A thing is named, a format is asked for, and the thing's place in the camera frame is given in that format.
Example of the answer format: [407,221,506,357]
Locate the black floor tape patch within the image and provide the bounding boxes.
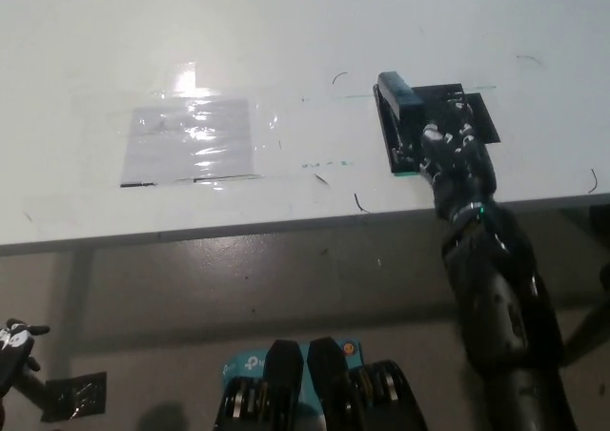
[39,371,109,423]

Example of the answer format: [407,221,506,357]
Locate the white paper sheet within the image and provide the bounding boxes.
[120,98,256,188]

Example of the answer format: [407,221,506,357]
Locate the black desktop stapler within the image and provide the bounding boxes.
[371,71,428,175]

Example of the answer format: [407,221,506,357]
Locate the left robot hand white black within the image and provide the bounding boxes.
[0,318,51,398]

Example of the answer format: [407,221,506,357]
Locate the robot body black ribbed blocks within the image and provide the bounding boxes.
[212,338,428,431]

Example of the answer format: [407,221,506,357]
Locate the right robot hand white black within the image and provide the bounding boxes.
[417,102,498,220]

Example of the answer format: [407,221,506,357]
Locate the black tape mark on desk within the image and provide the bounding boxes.
[411,83,501,146]

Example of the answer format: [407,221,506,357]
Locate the black diagonal frame bar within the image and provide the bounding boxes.
[16,371,54,406]

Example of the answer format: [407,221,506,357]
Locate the clear plastic film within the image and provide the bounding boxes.
[71,60,309,201]

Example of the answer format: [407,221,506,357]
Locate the teal router box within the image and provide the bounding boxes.
[220,339,366,406]

